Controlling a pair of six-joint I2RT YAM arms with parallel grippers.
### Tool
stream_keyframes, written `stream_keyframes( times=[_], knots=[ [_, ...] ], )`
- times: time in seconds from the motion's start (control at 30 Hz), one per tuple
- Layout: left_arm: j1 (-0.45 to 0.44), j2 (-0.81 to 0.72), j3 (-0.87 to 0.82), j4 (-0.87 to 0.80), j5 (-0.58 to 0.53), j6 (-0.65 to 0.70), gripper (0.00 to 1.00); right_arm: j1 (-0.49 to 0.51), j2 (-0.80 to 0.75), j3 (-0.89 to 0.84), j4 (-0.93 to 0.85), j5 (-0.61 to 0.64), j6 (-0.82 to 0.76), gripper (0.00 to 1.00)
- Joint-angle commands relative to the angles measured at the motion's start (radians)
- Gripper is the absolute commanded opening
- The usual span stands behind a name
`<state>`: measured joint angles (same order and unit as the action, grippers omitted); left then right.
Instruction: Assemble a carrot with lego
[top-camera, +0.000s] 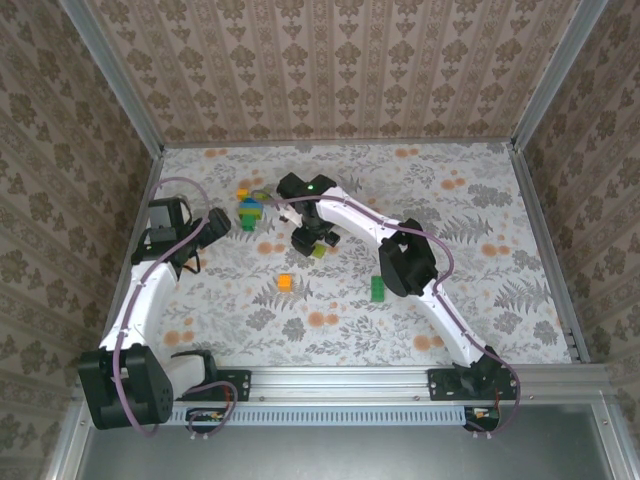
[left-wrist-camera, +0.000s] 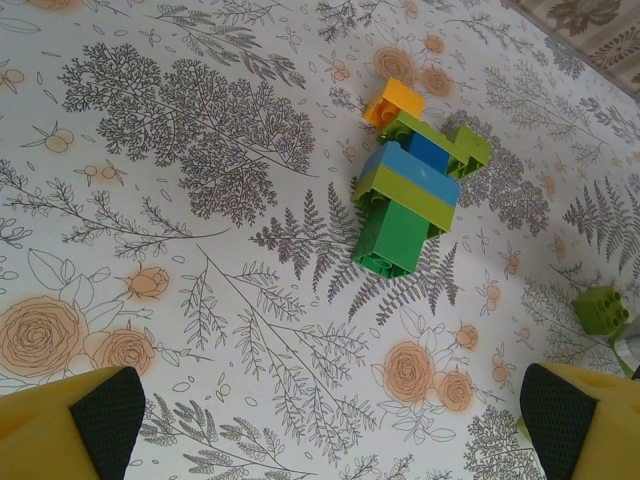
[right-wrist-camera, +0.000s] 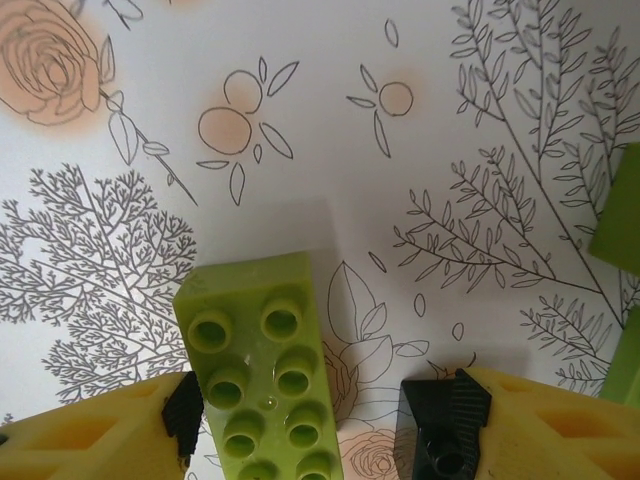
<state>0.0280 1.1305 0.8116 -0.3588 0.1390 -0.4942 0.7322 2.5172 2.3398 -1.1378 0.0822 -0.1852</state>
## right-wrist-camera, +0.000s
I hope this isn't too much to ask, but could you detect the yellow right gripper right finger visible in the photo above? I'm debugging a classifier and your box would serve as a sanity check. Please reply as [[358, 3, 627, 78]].
[[448, 367, 640, 480]]

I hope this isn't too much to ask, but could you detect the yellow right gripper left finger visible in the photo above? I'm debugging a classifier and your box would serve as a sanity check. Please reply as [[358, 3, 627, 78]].
[[0, 372, 205, 480]]

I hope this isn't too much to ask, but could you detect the lime green square lego brick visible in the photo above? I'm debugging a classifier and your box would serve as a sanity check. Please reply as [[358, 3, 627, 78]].
[[587, 142, 640, 276]]

